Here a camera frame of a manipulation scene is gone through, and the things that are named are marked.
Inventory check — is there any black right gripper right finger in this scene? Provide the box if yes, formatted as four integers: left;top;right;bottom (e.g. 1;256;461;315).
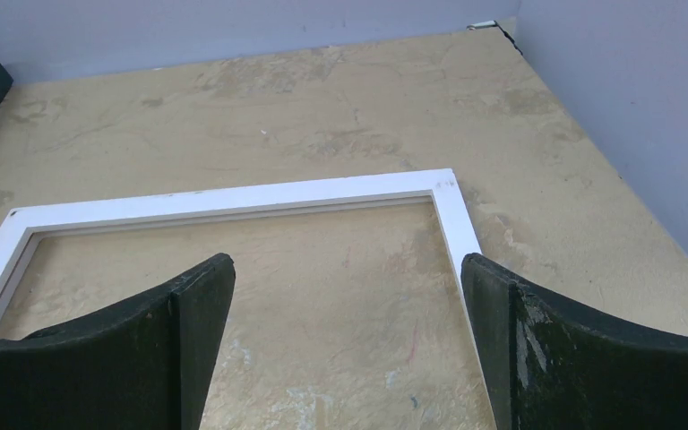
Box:
461;253;688;429

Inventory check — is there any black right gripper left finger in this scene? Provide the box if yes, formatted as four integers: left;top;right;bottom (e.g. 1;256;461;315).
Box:
0;254;236;429

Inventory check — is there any white wooden picture frame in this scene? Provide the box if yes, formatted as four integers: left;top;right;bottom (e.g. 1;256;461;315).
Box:
0;168;498;430

